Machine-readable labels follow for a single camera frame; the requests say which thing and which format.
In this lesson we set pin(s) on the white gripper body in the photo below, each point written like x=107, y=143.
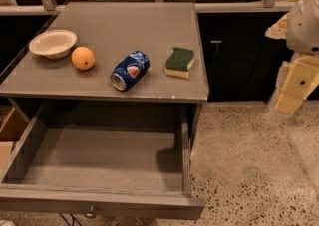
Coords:
x=305, y=24

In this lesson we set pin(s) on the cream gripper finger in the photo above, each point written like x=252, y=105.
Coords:
x=301, y=80
x=278, y=30

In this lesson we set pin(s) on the blue pepsi can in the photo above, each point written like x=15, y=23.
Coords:
x=129, y=70

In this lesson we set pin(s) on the grey open top drawer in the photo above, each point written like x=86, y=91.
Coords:
x=125, y=160

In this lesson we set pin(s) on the metal drawer knob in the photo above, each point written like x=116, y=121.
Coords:
x=90, y=214

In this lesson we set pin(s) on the green yellow sponge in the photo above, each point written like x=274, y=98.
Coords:
x=179, y=63

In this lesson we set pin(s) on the orange fruit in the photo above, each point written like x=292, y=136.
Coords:
x=83, y=58

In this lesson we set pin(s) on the white paper bowl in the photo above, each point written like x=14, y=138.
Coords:
x=55, y=44

